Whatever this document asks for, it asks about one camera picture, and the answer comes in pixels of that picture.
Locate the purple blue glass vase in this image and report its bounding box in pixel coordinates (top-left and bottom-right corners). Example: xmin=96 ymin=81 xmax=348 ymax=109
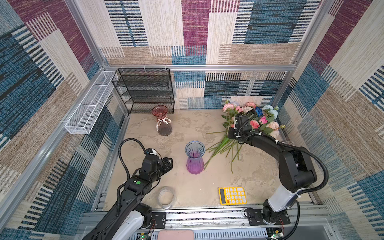
xmin=185 ymin=141 xmax=206 ymax=175

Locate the dark red glass vase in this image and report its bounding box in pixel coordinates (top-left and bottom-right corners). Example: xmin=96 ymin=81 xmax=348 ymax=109
xmin=152 ymin=105 xmax=173 ymax=137

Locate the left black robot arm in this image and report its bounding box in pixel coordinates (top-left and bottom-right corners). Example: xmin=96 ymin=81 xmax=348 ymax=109
xmin=83 ymin=138 xmax=173 ymax=240

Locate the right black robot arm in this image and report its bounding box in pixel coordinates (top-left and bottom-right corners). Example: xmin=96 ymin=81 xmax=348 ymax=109
xmin=228 ymin=115 xmax=329 ymax=225

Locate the pile of artificial flowers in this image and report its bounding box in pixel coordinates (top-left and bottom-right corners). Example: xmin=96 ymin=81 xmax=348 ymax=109
xmin=204 ymin=102 xmax=282 ymax=169

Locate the clear tape roll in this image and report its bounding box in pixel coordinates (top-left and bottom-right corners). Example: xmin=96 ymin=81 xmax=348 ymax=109
xmin=158 ymin=187 xmax=176 ymax=210

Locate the yellow calculator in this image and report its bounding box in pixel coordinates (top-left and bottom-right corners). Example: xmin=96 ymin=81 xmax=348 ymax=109
xmin=218 ymin=187 xmax=248 ymax=206

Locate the black wire shelf rack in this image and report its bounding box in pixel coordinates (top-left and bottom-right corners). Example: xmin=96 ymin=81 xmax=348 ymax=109
xmin=112 ymin=68 xmax=175 ymax=114

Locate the white mesh wall basket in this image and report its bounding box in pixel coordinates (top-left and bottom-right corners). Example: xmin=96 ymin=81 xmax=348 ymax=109
xmin=65 ymin=71 xmax=115 ymax=135

